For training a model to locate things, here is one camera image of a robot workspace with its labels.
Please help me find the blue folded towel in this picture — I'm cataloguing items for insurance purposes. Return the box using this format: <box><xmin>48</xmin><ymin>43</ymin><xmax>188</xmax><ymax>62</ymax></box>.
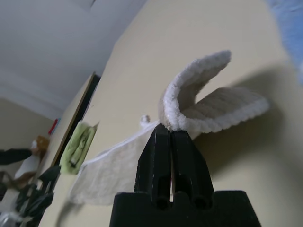
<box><xmin>268</xmin><ymin>0</ymin><xmax>303</xmax><ymax>87</ymax></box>

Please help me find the red wall sign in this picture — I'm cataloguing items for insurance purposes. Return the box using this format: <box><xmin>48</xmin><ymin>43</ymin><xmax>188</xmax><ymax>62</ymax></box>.
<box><xmin>48</xmin><ymin>118</ymin><xmax>61</xmax><ymax>135</ymax></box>

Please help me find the bystander forearm black sleeve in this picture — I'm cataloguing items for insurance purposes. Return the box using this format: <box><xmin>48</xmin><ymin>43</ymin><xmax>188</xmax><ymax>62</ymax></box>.
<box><xmin>0</xmin><ymin>148</ymin><xmax>33</xmax><ymax>166</ymax></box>

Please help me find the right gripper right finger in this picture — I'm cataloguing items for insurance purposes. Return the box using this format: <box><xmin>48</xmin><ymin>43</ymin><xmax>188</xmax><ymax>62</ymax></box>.
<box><xmin>170</xmin><ymin>131</ymin><xmax>215</xmax><ymax>210</ymax></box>

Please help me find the brown paper bag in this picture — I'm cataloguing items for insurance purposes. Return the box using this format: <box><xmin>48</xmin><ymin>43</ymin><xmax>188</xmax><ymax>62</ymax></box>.
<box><xmin>30</xmin><ymin>135</ymin><xmax>50</xmax><ymax>158</ymax></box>

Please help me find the beige towel white trim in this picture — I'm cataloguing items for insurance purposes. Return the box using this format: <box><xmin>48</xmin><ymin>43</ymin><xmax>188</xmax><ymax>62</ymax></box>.
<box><xmin>68</xmin><ymin>49</ymin><xmax>270</xmax><ymax>206</ymax></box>

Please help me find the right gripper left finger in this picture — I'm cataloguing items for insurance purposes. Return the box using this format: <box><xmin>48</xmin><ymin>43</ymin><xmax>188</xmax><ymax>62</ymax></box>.
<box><xmin>133</xmin><ymin>124</ymin><xmax>172</xmax><ymax>210</ymax></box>

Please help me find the green folded towel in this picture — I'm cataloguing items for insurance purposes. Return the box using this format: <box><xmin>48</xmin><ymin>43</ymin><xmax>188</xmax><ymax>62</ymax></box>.
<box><xmin>59</xmin><ymin>120</ymin><xmax>100</xmax><ymax>175</ymax></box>

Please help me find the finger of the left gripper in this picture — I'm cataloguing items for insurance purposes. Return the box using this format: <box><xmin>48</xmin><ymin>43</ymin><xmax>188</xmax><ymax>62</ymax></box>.
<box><xmin>18</xmin><ymin>186</ymin><xmax>54</xmax><ymax>219</ymax></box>
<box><xmin>37</xmin><ymin>165</ymin><xmax>62</xmax><ymax>190</ymax></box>

